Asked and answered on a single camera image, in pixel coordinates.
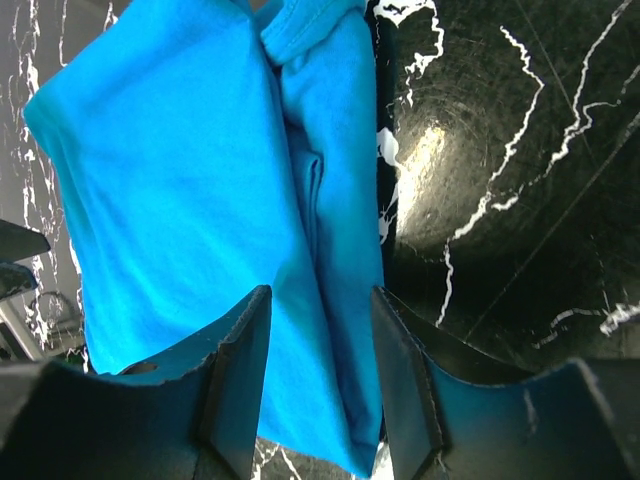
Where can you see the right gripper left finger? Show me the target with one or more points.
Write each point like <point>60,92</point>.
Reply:
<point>188,412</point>

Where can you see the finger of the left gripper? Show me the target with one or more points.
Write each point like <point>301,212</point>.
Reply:
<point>19,243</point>
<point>15,279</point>

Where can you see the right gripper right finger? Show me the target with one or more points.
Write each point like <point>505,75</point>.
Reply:
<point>453,412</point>

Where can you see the blue t-shirt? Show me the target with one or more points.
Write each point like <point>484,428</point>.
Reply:
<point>204,148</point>

